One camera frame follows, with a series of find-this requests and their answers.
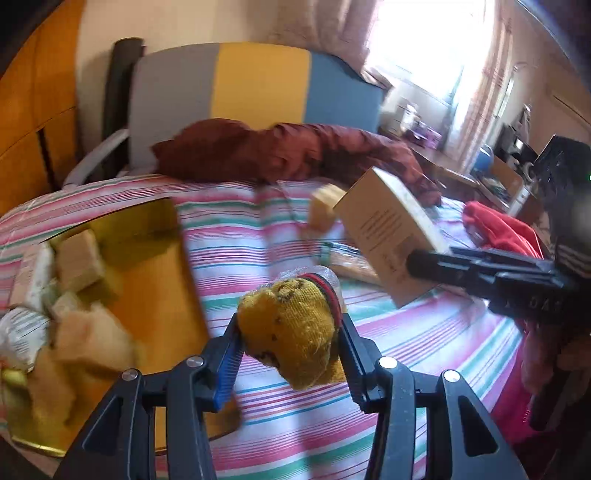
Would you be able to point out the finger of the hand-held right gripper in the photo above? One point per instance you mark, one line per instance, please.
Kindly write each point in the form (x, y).
(461, 266)

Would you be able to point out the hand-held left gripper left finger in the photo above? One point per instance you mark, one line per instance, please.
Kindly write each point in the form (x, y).
(228, 364)

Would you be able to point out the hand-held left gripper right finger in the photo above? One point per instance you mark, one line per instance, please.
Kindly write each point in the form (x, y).
(355, 369)

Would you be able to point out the yellow knit sock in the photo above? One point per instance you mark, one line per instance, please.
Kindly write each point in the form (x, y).
(295, 327)

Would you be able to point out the cream cardboard box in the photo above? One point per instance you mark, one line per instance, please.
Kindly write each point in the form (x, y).
(383, 230)

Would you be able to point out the golden tray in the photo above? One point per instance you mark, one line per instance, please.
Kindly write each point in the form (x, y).
(157, 300)

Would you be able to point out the red cloth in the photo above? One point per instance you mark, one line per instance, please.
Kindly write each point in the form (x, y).
(498, 230)

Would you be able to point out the black stereo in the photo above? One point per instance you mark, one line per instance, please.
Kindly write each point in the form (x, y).
(515, 143)

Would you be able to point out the wooden desk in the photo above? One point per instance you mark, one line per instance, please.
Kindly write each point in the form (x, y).
(443, 166)

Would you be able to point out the white air conditioner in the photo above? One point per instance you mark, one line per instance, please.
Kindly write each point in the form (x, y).
(572, 104)

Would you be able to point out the biscuit packet green label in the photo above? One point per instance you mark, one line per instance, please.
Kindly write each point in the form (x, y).
(351, 264)

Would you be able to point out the tan sponge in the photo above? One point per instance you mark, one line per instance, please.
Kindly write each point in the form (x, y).
(81, 261)
(92, 337)

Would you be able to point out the magenta cloth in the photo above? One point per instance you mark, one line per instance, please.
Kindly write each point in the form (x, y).
(512, 406)

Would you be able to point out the small tan box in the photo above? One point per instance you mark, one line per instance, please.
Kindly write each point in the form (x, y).
(323, 207)

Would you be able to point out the pink curtain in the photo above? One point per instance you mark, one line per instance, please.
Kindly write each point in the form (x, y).
(323, 32)
(480, 78)

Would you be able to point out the white green packet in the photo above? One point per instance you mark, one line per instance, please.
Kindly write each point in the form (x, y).
(44, 277)

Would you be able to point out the white printed packet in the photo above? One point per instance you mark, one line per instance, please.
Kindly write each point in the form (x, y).
(21, 334)

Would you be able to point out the maroon blanket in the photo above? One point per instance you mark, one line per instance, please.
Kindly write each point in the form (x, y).
(277, 152)

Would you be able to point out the grey yellow blue chair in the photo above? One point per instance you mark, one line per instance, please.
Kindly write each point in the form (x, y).
(175, 92)

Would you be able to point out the black rolled mat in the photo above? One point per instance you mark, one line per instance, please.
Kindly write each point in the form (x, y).
(120, 92)

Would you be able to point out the wooden wardrobe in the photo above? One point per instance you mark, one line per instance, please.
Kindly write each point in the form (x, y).
(41, 92)

